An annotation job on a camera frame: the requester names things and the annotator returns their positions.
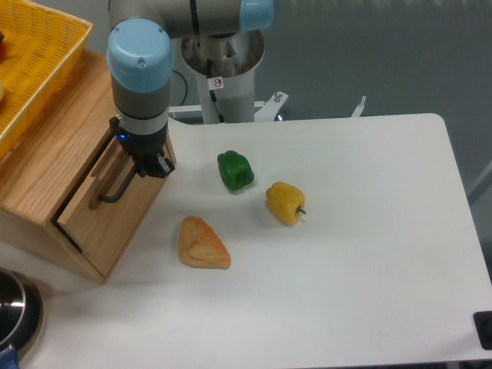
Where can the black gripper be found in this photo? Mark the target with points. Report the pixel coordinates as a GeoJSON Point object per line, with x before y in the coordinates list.
{"type": "Point", "coordinates": [145, 150]}

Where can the wooden top drawer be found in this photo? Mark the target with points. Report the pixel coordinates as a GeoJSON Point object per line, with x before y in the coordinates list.
{"type": "Point", "coordinates": [100, 230]}

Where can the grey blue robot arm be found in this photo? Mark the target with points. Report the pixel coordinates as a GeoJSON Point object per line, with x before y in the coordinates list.
{"type": "Point", "coordinates": [140, 56]}

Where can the wooden drawer cabinet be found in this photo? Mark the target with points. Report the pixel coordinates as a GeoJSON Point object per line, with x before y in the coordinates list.
{"type": "Point", "coordinates": [50, 161]}

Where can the green bell pepper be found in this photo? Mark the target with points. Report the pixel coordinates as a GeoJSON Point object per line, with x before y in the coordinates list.
{"type": "Point", "coordinates": [235, 170]}

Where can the orange bread wedge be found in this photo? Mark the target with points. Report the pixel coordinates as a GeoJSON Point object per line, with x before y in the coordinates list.
{"type": "Point", "coordinates": [200, 247]}

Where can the yellow bell pepper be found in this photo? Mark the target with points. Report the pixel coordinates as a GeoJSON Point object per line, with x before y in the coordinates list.
{"type": "Point", "coordinates": [286, 202]}

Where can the yellow plastic basket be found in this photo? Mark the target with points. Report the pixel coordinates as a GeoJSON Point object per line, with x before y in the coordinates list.
{"type": "Point", "coordinates": [41, 47]}

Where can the red item in basket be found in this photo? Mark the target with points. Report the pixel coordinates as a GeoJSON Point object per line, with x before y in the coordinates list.
{"type": "Point", "coordinates": [2, 45]}

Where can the black table corner device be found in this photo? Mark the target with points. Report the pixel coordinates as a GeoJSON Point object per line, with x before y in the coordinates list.
{"type": "Point", "coordinates": [483, 324]}

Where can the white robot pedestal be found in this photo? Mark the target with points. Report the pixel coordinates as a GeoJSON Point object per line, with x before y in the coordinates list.
{"type": "Point", "coordinates": [224, 68]}

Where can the steel pot with blue handle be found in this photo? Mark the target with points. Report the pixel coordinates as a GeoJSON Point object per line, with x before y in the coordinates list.
{"type": "Point", "coordinates": [22, 317]}

